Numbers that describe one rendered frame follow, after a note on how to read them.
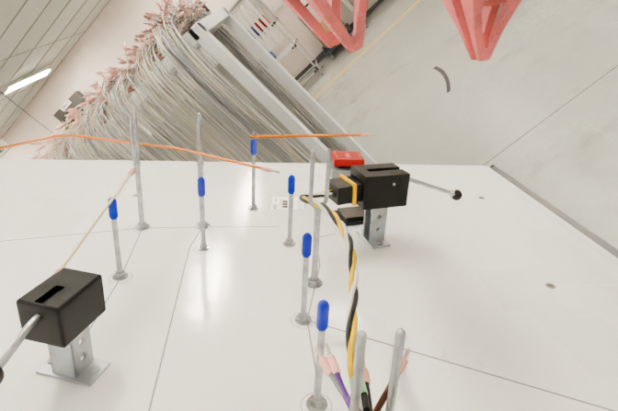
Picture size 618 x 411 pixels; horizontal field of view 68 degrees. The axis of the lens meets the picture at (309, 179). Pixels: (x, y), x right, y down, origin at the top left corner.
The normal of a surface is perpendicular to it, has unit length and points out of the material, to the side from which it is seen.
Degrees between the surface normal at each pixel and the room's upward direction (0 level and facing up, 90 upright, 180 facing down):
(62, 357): 77
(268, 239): 47
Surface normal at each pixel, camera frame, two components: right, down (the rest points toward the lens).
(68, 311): 0.97, 0.12
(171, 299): 0.04, -0.94
